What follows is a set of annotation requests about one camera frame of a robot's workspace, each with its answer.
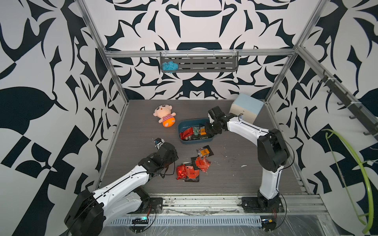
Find red foil tea bag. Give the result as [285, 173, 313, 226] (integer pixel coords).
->
[176, 165, 187, 180]

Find orange label tea bag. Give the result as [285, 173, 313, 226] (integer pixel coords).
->
[197, 145, 214, 158]

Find small red tea bag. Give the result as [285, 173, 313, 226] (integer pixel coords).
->
[180, 127, 194, 140]

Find red label tea bag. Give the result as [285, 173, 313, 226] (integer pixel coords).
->
[195, 157, 211, 173]
[185, 165, 200, 183]

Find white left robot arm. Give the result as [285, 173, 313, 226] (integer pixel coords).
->
[64, 138, 178, 236]

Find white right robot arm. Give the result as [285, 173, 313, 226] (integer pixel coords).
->
[205, 106, 290, 208]

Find teal plastic storage box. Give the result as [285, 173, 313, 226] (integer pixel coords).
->
[178, 118, 214, 144]

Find cream blue mini drawer cabinet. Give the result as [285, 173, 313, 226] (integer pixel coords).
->
[229, 94, 264, 124]

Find plush baby doll toy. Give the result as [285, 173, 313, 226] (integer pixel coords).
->
[153, 104, 176, 127]

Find blue scrunchy sponge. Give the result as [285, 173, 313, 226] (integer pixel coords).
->
[161, 61, 179, 73]

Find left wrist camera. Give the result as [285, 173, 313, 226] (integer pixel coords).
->
[154, 138, 165, 149]

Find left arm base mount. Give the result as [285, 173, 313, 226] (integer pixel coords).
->
[131, 197, 163, 214]

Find grey wall shelf rack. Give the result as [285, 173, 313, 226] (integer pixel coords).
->
[160, 51, 239, 73]

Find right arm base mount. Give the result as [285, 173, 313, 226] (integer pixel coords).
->
[241, 192, 285, 213]

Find dark hook rail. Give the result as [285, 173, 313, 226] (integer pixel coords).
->
[318, 69, 378, 140]

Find green hose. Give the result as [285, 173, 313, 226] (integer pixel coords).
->
[321, 129, 375, 234]

